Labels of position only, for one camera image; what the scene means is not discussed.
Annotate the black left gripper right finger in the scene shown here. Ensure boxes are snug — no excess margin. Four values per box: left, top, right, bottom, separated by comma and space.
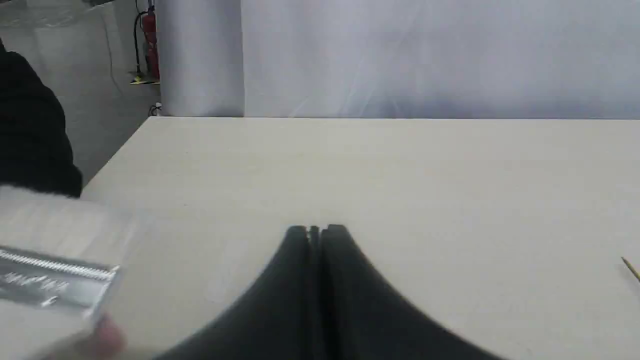
320, 224, 497, 360

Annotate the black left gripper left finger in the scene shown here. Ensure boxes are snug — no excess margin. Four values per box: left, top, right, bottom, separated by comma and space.
158, 226, 313, 360

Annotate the wooden handle paint brush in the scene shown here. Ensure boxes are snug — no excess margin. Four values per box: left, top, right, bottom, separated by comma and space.
0, 186, 149, 360

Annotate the black gold precision screwdriver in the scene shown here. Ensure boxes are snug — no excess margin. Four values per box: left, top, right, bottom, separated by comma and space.
621, 256, 640, 282

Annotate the bare human hand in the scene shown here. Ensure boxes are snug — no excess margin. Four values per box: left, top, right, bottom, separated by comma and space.
74, 315, 127, 360

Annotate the white curtain backdrop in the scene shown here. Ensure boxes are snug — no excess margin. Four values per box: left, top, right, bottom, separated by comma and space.
155, 0, 640, 119

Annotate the red fire extinguisher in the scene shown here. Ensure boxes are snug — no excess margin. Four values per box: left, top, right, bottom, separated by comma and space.
130, 0, 160, 85

